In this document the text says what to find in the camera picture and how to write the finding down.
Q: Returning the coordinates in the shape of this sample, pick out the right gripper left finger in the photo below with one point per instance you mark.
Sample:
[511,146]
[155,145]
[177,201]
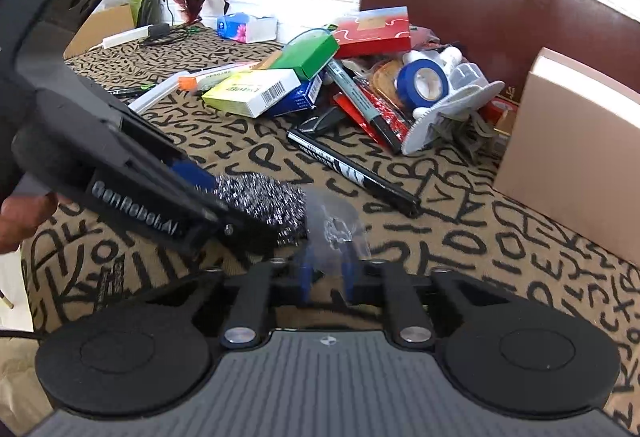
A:
[257,294]

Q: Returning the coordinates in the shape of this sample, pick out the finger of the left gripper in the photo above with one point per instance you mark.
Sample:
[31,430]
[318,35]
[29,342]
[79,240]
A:
[193,174]

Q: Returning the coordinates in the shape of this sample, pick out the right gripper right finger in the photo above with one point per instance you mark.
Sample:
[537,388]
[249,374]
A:
[401,296]

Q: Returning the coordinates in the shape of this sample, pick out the steel wool scourer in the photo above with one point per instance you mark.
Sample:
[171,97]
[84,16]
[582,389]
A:
[278,205]

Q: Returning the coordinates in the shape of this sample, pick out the clear plastic wrapper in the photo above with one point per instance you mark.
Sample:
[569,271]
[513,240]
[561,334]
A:
[336,240]

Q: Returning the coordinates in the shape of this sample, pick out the black marker pen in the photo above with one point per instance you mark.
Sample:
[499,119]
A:
[379,187]

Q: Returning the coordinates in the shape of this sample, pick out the grey white marker pen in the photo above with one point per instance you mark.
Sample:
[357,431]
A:
[356,96]

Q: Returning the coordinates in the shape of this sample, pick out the person's hand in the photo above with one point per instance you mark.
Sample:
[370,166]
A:
[21,216]

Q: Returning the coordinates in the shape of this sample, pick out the orange white medicine box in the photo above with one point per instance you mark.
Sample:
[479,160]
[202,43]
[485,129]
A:
[206,79]

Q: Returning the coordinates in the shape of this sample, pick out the letter-pattern brown blanket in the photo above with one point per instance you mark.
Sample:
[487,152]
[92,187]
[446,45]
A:
[75,264]

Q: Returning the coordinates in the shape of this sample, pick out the yellow-green medicine box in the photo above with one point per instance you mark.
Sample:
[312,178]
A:
[250,93]

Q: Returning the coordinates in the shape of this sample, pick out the white power strip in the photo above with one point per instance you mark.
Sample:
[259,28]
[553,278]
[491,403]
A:
[135,34]

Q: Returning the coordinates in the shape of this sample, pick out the blue small box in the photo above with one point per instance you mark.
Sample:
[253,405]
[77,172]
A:
[303,98]

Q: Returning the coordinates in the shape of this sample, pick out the black silver clicker device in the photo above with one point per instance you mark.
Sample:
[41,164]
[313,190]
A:
[322,121]

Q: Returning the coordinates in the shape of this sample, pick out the blue tissue pack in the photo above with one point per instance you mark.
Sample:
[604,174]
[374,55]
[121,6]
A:
[247,29]

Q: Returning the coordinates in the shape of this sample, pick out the green carton box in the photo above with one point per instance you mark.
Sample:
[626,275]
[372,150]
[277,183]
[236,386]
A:
[308,53]

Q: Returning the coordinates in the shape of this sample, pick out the red snack packet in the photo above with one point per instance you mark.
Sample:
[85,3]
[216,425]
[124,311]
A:
[389,113]

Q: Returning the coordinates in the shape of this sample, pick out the blue tape roll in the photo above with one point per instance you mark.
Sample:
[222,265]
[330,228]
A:
[421,84]

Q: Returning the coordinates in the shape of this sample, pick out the white work glove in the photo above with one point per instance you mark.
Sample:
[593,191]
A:
[468,99]

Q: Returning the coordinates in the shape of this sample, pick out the brown cardboard box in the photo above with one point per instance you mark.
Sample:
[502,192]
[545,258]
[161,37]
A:
[573,154]

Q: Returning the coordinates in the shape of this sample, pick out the red puzzle-pattern box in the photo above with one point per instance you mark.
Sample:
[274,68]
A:
[373,32]

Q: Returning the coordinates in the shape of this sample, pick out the dark brown headboard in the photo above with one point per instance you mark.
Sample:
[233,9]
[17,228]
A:
[505,36]

